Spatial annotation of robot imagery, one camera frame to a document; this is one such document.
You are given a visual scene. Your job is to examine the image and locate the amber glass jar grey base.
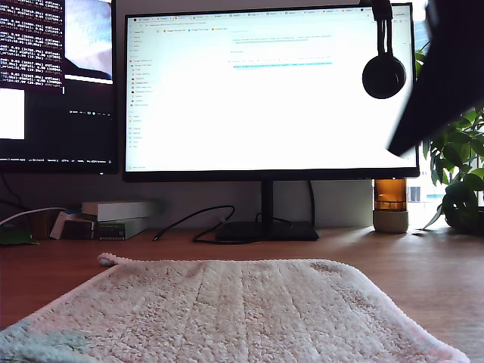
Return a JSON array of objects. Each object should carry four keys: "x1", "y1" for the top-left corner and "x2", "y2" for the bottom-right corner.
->
[{"x1": 372, "y1": 179, "x2": 410, "y2": 234}]

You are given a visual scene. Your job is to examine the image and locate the small dark brown box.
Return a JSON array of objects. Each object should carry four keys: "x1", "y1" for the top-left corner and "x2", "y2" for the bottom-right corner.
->
[{"x1": 61, "y1": 218, "x2": 95, "y2": 240}]

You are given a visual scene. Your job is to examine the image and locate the black monitor power cable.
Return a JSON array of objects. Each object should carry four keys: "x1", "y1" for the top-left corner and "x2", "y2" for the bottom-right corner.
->
[{"x1": 308, "y1": 180, "x2": 318, "y2": 228}]

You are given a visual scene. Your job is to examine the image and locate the brown cardboard box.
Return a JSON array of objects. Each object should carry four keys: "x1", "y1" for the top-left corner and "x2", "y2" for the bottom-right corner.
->
[{"x1": 29, "y1": 210, "x2": 61, "y2": 240}]

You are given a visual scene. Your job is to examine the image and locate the thin black cable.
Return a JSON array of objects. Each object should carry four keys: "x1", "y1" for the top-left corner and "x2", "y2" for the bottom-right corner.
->
[{"x1": 0, "y1": 175, "x2": 29, "y2": 213}]

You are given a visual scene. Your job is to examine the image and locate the small white box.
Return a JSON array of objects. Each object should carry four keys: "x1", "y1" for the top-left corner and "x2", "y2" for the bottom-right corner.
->
[{"x1": 48, "y1": 210, "x2": 82, "y2": 240}]

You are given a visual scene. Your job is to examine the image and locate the green-labelled grey box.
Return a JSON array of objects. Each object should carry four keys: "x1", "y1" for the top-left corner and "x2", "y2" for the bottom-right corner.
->
[{"x1": 97, "y1": 217, "x2": 152, "y2": 241}]

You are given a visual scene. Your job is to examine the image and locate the white cable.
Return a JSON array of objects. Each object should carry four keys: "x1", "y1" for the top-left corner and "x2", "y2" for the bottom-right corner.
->
[{"x1": 0, "y1": 206, "x2": 71, "y2": 227}]

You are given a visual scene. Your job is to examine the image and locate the black headphones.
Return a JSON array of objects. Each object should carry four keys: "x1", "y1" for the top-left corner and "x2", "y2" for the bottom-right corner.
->
[{"x1": 361, "y1": 0, "x2": 408, "y2": 101}]

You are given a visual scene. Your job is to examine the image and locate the green packet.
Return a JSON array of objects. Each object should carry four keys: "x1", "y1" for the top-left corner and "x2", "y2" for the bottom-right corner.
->
[{"x1": 0, "y1": 222, "x2": 39, "y2": 246}]

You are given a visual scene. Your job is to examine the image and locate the pale fluffy tea towel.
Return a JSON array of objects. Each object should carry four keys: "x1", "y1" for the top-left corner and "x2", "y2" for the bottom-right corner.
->
[{"x1": 0, "y1": 252, "x2": 472, "y2": 363}]

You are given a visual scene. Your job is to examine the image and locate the dark-screen computer monitor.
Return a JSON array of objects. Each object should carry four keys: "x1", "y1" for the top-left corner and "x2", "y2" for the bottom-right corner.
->
[{"x1": 0, "y1": 0, "x2": 120, "y2": 175}]

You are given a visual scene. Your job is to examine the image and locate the green houseplant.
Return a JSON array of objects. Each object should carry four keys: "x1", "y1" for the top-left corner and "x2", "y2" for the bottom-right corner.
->
[{"x1": 414, "y1": 48, "x2": 484, "y2": 234}]

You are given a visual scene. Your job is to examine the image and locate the white-screen computer monitor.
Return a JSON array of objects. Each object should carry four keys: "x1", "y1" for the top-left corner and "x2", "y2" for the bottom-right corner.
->
[{"x1": 121, "y1": 2, "x2": 420, "y2": 243}]

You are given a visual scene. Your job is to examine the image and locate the long white box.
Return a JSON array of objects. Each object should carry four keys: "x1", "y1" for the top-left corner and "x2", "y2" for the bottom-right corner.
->
[{"x1": 81, "y1": 200, "x2": 166, "y2": 222}]

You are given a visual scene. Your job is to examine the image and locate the black USB cable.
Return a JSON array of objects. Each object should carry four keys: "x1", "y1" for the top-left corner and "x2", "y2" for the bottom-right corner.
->
[{"x1": 153, "y1": 205, "x2": 237, "y2": 245}]

